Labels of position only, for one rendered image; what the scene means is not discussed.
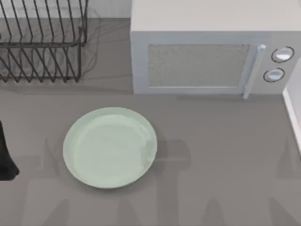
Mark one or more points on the pale green plate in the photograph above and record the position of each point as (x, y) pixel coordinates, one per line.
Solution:
(109, 148)

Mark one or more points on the small microwave knob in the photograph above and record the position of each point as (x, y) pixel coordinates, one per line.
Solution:
(274, 75)

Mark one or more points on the pale microwave oven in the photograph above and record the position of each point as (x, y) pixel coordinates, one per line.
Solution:
(211, 23)

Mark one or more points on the large microwave knob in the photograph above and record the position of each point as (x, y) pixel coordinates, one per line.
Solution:
(282, 54)

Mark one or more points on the microwave door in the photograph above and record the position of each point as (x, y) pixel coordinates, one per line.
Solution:
(197, 66)

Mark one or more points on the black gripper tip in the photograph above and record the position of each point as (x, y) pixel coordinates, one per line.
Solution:
(5, 162)

